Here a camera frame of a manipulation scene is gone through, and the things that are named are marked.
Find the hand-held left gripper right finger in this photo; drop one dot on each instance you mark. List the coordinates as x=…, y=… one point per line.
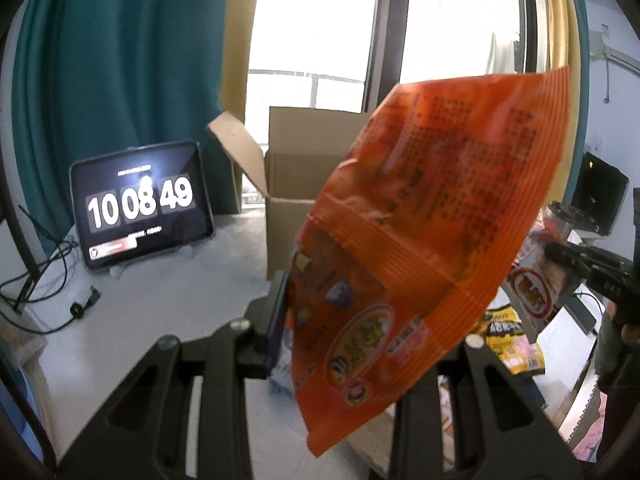
x=480, y=390

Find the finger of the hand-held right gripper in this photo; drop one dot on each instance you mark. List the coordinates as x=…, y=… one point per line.
x=562, y=255

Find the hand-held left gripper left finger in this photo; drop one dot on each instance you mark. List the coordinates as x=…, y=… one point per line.
x=278, y=310

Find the white snack packet red label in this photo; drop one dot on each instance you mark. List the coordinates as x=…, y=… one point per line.
x=535, y=295

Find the yellow and black snack packet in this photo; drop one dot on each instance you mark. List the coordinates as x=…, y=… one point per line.
x=510, y=345

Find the cardboard box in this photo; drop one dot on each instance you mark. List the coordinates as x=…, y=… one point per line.
x=290, y=230

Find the orange snack bag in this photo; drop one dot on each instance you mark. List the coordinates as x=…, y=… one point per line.
x=425, y=210

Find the person's right hand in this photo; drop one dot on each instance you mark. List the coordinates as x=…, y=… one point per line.
x=630, y=334

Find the blue and white snack packet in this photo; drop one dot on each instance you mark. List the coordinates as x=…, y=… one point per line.
x=282, y=375

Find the black device with green light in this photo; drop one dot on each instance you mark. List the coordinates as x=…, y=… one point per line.
x=600, y=190

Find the pink cloth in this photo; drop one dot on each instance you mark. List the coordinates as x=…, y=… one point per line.
x=592, y=432

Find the black tablet with clock display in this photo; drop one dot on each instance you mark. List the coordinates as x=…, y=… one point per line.
x=140, y=200

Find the hanging light clothes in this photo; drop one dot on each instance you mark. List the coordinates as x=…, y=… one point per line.
x=502, y=55

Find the white air conditioner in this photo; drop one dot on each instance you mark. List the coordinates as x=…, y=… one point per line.
x=617, y=47

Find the yellow curtain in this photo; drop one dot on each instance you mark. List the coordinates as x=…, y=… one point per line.
x=237, y=35
x=560, y=35

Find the balcony railing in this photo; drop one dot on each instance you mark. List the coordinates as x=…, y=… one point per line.
x=305, y=76

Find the teal curtain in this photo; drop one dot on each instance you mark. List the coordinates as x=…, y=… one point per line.
x=125, y=60

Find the dark window frame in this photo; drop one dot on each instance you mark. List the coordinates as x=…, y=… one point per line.
x=390, y=35

